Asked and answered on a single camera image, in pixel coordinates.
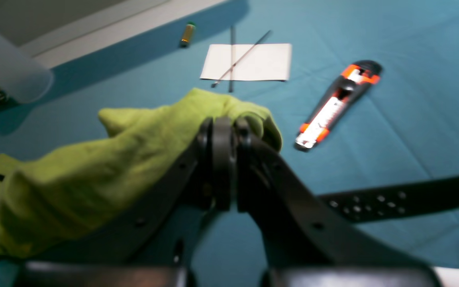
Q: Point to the white paper sheet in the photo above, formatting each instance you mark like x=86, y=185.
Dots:
x=267, y=62

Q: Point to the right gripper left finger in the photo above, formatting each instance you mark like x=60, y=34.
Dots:
x=151, y=243

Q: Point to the black cable tie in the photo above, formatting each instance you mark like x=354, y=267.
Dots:
x=234, y=64

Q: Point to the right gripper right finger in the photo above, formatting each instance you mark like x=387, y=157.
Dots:
x=307, y=243

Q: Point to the blue table cloth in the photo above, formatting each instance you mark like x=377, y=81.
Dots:
x=405, y=129

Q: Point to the translucent plastic cup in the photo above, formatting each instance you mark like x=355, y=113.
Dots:
x=21, y=77

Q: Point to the black remote control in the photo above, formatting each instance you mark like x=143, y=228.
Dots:
x=398, y=201

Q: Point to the small green yellow battery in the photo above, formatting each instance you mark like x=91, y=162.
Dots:
x=187, y=35

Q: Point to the olive green t-shirt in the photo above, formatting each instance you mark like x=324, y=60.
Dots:
x=75, y=189

